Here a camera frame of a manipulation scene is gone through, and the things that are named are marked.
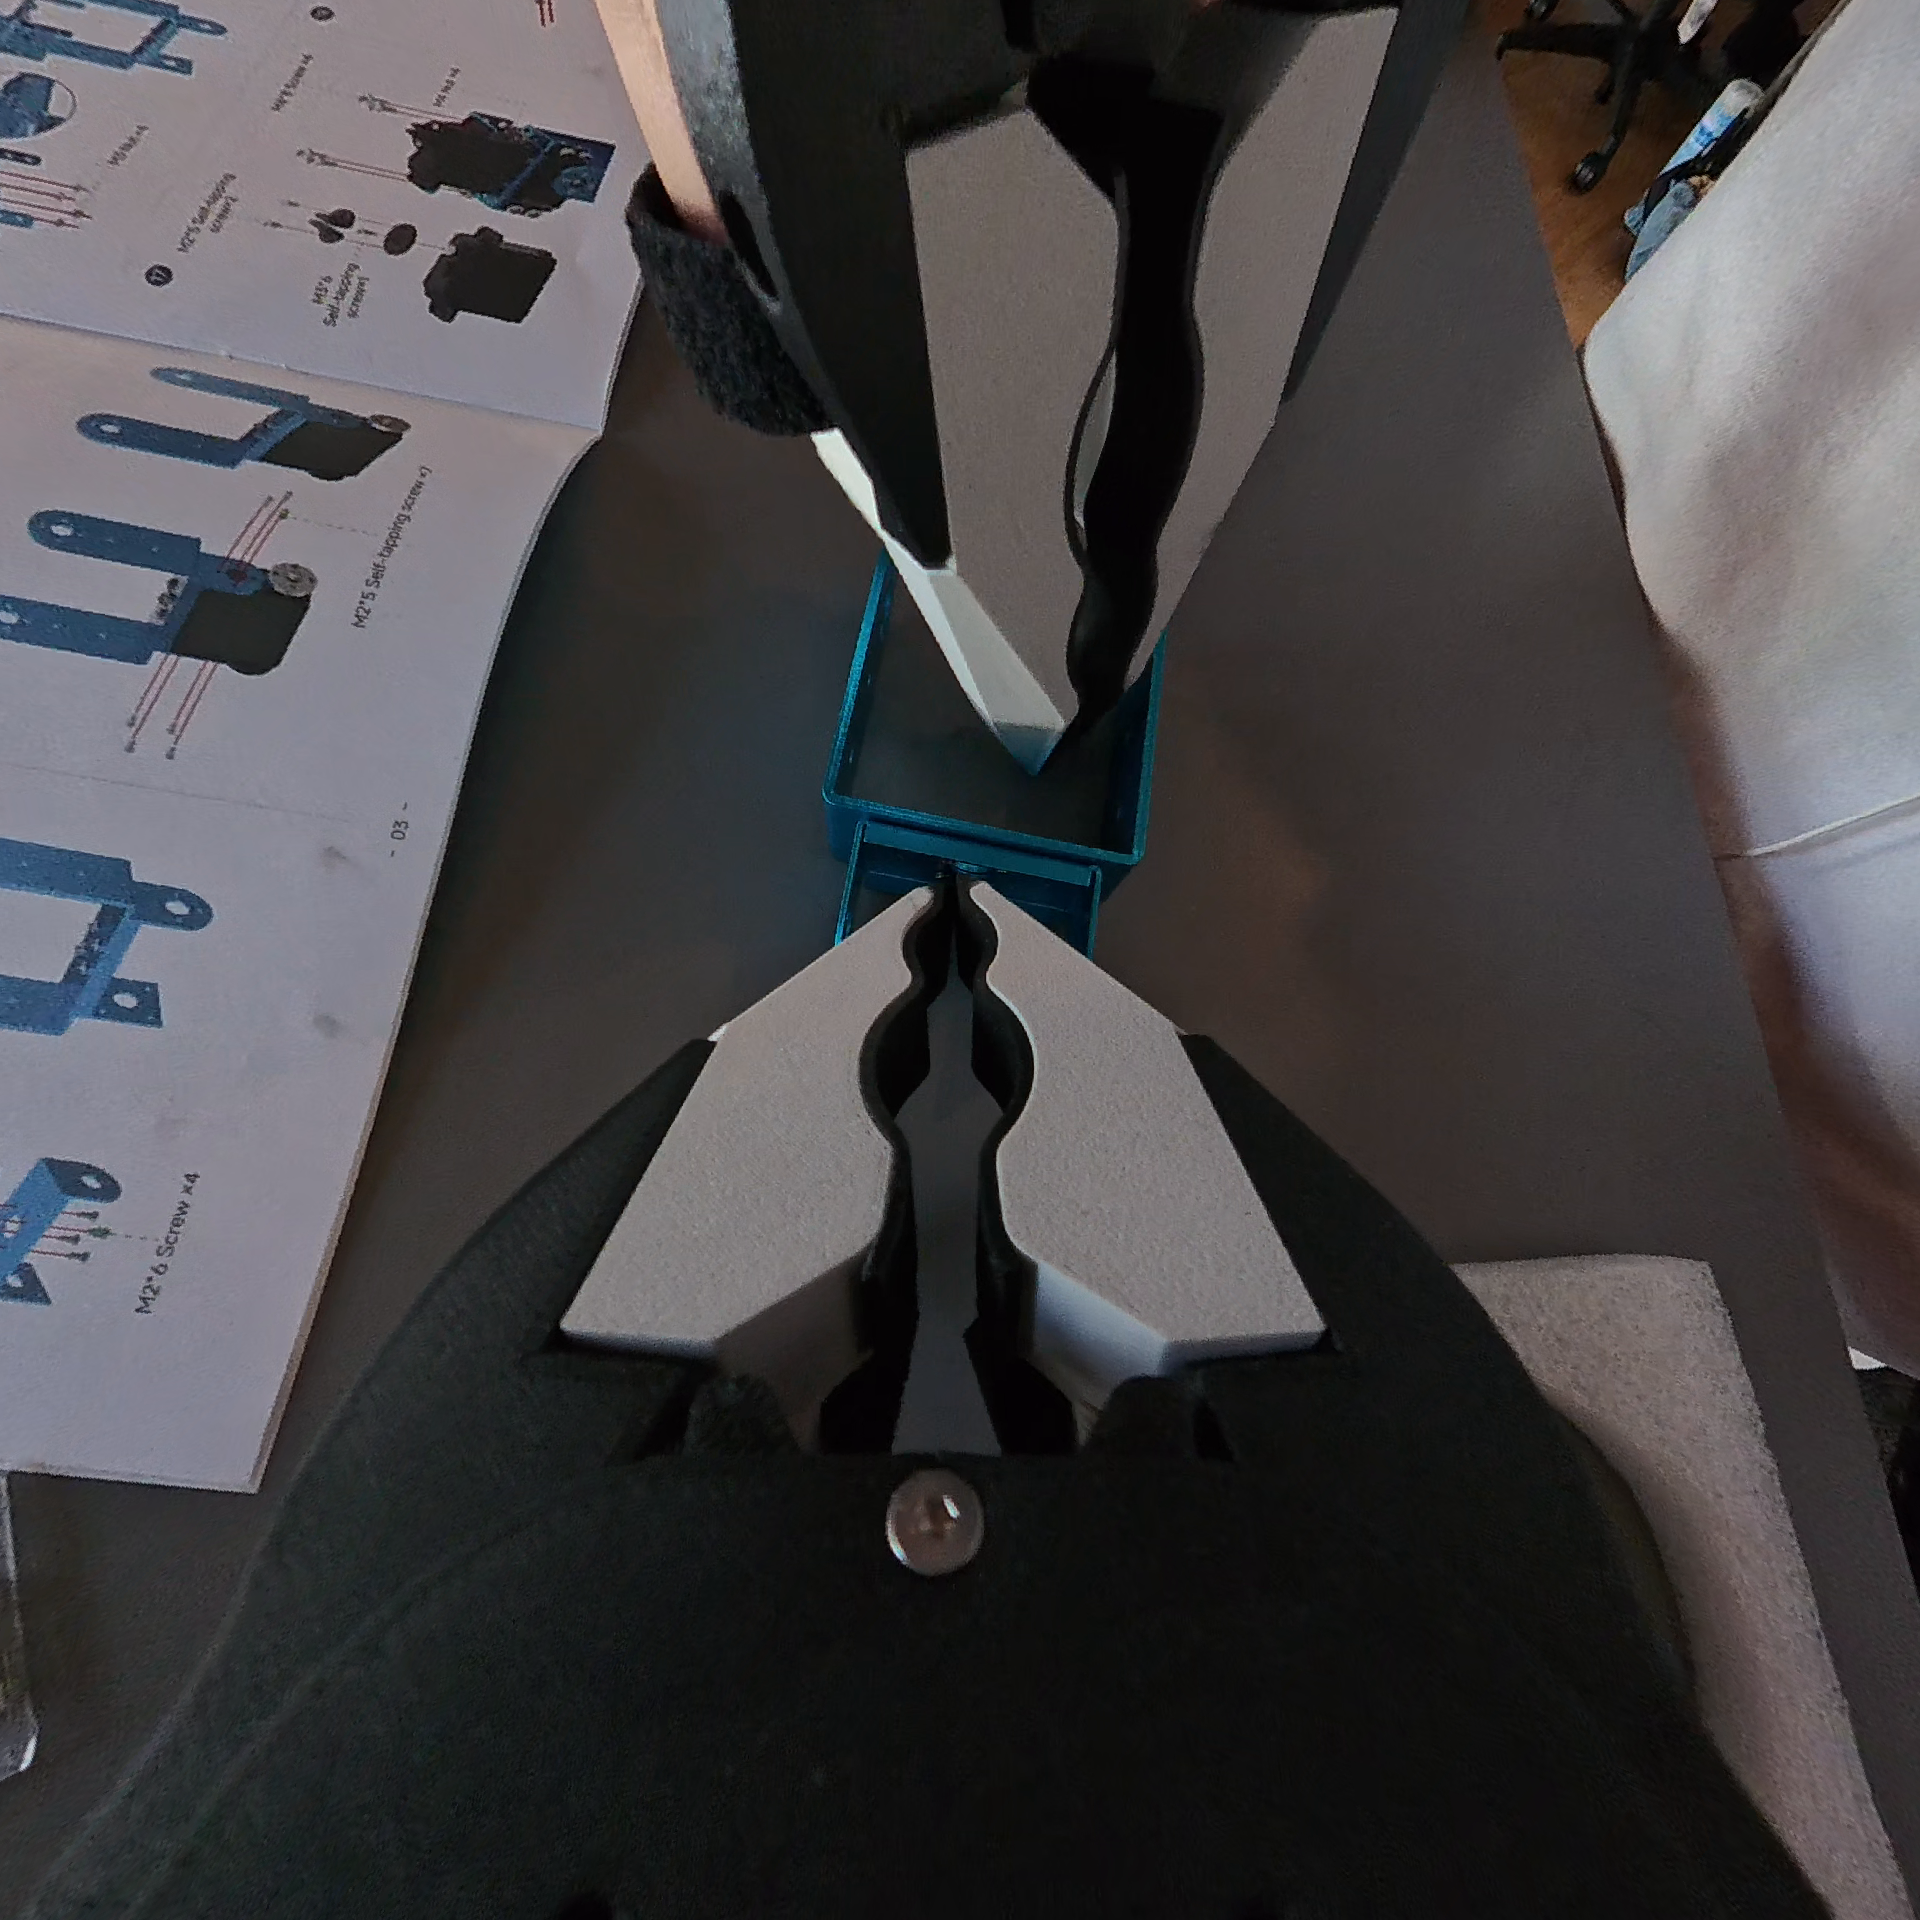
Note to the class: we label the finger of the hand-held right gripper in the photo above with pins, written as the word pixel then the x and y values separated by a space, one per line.
pixel 1004 374
pixel 1276 241

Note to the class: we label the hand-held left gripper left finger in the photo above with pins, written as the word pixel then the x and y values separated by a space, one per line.
pixel 721 1200

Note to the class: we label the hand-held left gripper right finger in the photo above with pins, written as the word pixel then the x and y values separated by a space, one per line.
pixel 1155 1200

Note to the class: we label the small blue metal bracket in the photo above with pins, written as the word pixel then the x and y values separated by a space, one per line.
pixel 1036 878

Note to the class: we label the blue U-shaped metal bracket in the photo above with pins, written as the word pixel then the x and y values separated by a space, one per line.
pixel 974 838

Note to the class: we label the black office chair base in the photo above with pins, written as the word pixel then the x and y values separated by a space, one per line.
pixel 1623 66

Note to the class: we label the blue patterned bag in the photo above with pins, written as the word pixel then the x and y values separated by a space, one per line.
pixel 1687 180

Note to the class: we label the white foam pad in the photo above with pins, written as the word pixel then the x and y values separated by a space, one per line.
pixel 1651 1425

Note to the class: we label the white fabric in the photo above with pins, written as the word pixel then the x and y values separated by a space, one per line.
pixel 1770 524

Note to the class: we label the open assembly instruction booklet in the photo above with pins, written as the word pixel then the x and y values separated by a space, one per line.
pixel 299 750

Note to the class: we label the clear plastic bag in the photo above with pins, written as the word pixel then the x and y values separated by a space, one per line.
pixel 11 1650

